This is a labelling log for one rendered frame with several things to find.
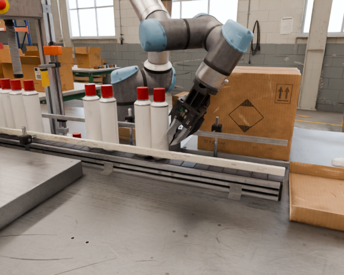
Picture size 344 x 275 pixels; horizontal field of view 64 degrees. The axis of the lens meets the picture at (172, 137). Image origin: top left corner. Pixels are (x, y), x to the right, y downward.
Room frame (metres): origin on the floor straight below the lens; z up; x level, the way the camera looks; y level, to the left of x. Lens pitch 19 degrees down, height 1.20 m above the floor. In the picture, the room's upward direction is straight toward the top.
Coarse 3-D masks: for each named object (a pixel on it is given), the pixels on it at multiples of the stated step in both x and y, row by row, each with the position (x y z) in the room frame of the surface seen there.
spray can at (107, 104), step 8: (104, 88) 0.82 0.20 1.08; (104, 96) 0.82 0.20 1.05; (104, 104) 0.81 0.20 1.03; (112, 104) 0.82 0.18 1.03; (104, 112) 0.81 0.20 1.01; (112, 112) 0.82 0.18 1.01; (104, 120) 0.81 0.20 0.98; (112, 120) 0.81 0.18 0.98; (104, 128) 0.81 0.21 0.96; (112, 128) 0.81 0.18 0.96; (104, 136) 0.81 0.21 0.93; (112, 136) 0.81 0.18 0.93
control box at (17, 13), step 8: (8, 0) 1.02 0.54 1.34; (16, 0) 1.03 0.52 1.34; (24, 0) 1.04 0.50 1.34; (32, 0) 1.06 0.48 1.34; (8, 8) 1.01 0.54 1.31; (16, 8) 1.03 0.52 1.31; (24, 8) 1.04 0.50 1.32; (32, 8) 1.05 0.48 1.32; (40, 8) 1.07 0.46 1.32; (0, 16) 1.00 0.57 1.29; (8, 16) 1.02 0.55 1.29; (16, 16) 1.03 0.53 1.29; (24, 16) 1.04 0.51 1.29; (32, 16) 1.05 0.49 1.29; (40, 16) 1.07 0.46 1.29
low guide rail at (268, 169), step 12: (0, 132) 0.96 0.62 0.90; (12, 132) 0.94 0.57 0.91; (36, 132) 0.91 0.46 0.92; (84, 144) 0.83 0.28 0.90; (96, 144) 0.81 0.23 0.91; (108, 144) 0.79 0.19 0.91; (120, 144) 0.79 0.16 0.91; (156, 156) 0.74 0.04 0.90; (168, 156) 0.72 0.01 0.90; (180, 156) 0.71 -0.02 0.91; (192, 156) 0.70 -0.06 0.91; (204, 156) 0.69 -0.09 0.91; (240, 168) 0.65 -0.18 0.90; (252, 168) 0.64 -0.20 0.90; (264, 168) 0.63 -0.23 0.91; (276, 168) 0.62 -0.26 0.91
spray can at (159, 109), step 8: (160, 88) 0.77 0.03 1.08; (160, 96) 0.76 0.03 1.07; (152, 104) 0.76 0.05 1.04; (160, 104) 0.75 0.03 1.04; (168, 104) 0.77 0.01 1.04; (152, 112) 0.76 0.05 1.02; (160, 112) 0.75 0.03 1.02; (168, 112) 0.77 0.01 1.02; (152, 120) 0.76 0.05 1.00; (160, 120) 0.75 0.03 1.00; (168, 120) 0.77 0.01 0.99; (152, 128) 0.76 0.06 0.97; (160, 128) 0.75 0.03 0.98; (168, 128) 0.77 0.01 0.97; (152, 136) 0.76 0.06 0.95; (160, 136) 0.75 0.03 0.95; (152, 144) 0.76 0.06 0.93; (160, 144) 0.75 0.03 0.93; (168, 144) 0.77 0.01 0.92
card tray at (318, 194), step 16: (304, 176) 0.73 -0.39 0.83; (320, 176) 0.73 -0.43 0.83; (336, 176) 0.72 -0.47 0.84; (304, 192) 0.64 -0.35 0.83; (320, 192) 0.64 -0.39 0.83; (336, 192) 0.64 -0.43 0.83; (304, 208) 0.51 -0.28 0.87; (320, 208) 0.57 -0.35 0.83; (336, 208) 0.57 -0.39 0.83; (320, 224) 0.50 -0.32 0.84; (336, 224) 0.49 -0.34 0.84
